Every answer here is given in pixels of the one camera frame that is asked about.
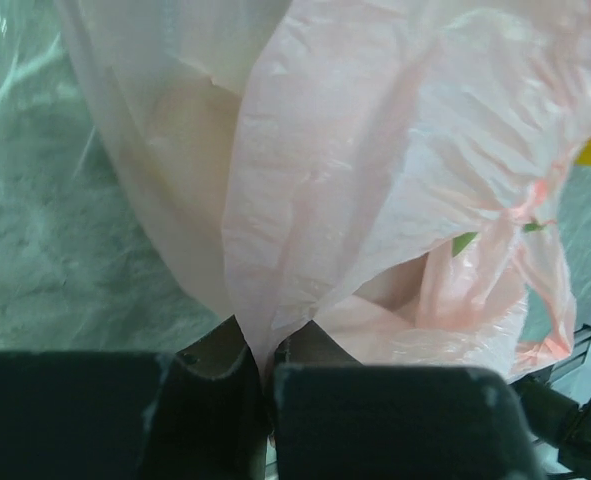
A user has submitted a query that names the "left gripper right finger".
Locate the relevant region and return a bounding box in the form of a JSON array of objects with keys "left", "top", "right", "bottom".
[{"left": 272, "top": 322, "right": 540, "bottom": 479}]

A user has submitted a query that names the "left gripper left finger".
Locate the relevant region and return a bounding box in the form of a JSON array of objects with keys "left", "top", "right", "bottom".
[{"left": 0, "top": 319, "right": 267, "bottom": 479}]

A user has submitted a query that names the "pink plastic bag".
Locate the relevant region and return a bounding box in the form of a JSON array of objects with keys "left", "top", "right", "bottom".
[{"left": 56, "top": 1, "right": 591, "bottom": 379}]

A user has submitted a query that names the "aluminium rail frame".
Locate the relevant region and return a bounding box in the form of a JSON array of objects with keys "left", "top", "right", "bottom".
[{"left": 507, "top": 324, "right": 591, "bottom": 398}]

